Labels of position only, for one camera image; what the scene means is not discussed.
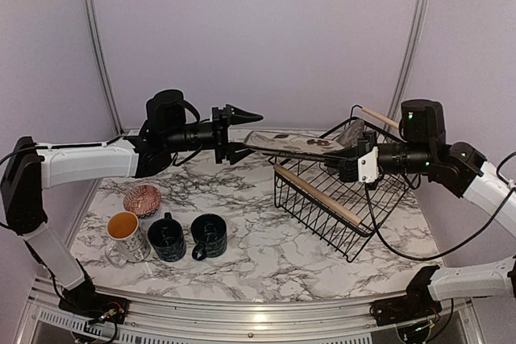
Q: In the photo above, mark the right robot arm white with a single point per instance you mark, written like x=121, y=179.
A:
x=467, y=174

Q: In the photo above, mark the dark blue mug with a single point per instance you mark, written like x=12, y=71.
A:
x=167, y=238

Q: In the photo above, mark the dark green mug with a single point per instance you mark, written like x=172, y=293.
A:
x=209, y=232

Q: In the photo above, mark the aluminium frame post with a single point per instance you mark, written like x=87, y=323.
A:
x=414, y=36
x=100, y=61

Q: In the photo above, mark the front wooden rack handle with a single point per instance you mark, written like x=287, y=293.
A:
x=319, y=195

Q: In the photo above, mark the aluminium frame post left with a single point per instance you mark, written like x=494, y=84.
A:
x=100, y=61

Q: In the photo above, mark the aluminium front table rail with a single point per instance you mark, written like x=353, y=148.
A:
x=160, y=319

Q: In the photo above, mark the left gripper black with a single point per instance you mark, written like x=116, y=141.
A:
x=232, y=116

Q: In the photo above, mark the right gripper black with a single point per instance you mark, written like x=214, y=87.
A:
x=366, y=144

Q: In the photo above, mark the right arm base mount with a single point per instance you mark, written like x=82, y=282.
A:
x=416, y=303

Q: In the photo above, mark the black wire dish rack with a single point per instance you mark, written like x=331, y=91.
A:
x=373, y=203

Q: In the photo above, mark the red white patterned bowl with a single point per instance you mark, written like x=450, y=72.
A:
x=142, y=200

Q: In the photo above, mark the aluminium frame post right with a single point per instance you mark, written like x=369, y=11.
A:
x=414, y=36

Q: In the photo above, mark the rear wooden rack handle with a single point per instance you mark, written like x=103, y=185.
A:
x=381, y=118

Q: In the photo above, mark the black round plate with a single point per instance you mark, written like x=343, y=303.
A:
x=351, y=134

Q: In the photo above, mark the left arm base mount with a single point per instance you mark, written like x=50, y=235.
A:
x=86, y=301

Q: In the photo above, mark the white patterned mug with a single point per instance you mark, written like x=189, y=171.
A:
x=128, y=243

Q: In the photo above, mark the wooden rack handle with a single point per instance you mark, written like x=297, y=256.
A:
x=319, y=195
x=381, y=118

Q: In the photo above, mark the square patterned plate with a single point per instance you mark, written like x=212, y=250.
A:
x=296, y=146

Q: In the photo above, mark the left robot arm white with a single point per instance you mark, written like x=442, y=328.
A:
x=33, y=167

